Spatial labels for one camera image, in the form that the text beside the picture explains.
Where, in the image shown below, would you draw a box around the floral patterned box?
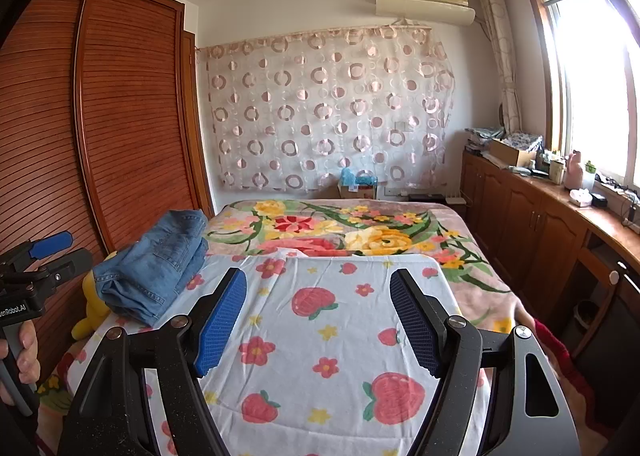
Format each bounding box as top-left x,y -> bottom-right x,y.
502,132 -> 544,153

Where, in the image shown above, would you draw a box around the beige window curtain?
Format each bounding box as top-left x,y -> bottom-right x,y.
475,0 -> 523,134

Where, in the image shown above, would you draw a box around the person's left hand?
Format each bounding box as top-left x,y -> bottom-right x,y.
0,320 -> 42,407

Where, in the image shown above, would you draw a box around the floral blanket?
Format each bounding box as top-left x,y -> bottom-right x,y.
37,198 -> 531,456

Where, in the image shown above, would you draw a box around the wooden sideboard cabinet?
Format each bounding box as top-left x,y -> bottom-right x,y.
460,148 -> 640,417

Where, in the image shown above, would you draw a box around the blue plastic bag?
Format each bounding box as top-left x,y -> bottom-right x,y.
341,167 -> 377,187

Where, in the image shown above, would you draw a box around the strawberry print bedsheet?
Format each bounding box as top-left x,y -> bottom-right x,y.
82,253 -> 493,456

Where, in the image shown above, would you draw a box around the cables on sideboard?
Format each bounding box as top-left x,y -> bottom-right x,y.
595,175 -> 640,227

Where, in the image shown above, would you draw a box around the white wall air conditioner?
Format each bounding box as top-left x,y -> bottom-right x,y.
375,0 -> 476,26

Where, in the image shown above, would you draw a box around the window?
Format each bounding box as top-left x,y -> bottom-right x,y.
520,0 -> 640,197

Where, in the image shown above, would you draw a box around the yellow plush toy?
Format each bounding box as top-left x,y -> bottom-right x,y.
71,251 -> 121,341

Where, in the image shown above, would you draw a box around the stack of papers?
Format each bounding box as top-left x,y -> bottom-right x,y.
465,127 -> 494,157

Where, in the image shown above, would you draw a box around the waste bin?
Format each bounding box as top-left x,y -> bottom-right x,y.
572,301 -> 601,337

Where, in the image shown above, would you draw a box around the red blanket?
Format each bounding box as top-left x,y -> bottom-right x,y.
531,318 -> 596,399

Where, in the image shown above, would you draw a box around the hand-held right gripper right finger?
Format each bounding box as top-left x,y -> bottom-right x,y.
389,267 -> 583,456

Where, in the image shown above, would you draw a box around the blue denim pants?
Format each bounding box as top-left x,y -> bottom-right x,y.
92,208 -> 210,327

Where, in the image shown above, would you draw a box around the pink bottle on counter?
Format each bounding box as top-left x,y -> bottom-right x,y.
565,150 -> 587,187

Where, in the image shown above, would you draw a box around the open cardboard box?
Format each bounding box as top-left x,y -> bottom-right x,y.
487,138 -> 538,167

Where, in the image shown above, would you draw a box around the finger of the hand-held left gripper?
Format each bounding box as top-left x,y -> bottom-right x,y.
24,247 -> 94,289
0,231 -> 74,271

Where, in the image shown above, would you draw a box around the circle-patterned sheer curtain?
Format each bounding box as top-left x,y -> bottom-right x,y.
197,24 -> 457,191

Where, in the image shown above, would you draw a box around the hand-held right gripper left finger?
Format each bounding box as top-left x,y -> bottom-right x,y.
59,266 -> 248,456

